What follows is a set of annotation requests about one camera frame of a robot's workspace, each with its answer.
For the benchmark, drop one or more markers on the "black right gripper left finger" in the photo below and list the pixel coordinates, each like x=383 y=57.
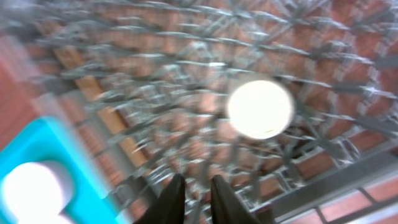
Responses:
x=169 y=207

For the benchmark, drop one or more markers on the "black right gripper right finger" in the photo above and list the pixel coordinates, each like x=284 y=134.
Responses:
x=226 y=208

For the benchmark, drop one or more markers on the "white cup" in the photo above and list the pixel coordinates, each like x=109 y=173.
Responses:
x=260 y=109

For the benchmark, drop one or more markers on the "grey dishwasher rack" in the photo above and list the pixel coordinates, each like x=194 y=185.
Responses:
x=335 y=163

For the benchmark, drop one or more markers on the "wooden chopstick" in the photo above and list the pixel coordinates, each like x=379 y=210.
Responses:
x=112 y=100

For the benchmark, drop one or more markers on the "pink small saucer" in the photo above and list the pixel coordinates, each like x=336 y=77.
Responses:
x=38 y=193

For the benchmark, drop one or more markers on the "teal plastic tray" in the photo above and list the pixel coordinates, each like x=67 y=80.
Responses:
x=48 y=139

